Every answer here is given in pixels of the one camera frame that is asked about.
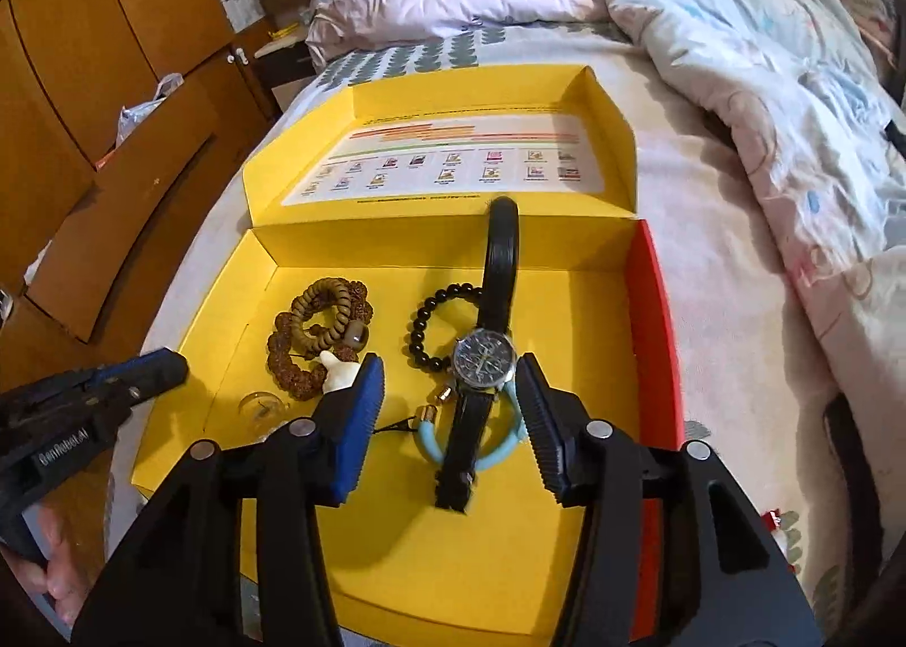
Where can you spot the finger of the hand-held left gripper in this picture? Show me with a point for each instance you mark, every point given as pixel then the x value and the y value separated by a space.
pixel 152 371

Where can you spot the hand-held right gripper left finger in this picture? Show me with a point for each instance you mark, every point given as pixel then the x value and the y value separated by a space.
pixel 361 427

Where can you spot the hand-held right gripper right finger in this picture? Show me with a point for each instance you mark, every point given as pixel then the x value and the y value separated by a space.
pixel 541 427

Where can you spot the clear plastic ornament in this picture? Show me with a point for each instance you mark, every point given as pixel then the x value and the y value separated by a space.
pixel 263 413

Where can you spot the yellow cardboard box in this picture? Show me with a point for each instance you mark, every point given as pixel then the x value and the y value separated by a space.
pixel 566 307

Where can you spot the person's left hand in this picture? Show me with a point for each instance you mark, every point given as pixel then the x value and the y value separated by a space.
pixel 67 576

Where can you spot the plastic bag in drawer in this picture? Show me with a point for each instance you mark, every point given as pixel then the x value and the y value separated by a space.
pixel 145 106

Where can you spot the wooden wardrobe with drawers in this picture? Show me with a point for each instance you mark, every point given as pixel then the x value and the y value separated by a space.
pixel 106 52

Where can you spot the wooden nightstand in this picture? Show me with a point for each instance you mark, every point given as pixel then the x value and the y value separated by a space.
pixel 279 63

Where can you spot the white carton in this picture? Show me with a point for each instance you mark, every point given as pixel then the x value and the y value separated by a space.
pixel 240 4

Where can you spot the light blue printed quilt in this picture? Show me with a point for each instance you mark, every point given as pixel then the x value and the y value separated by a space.
pixel 743 52

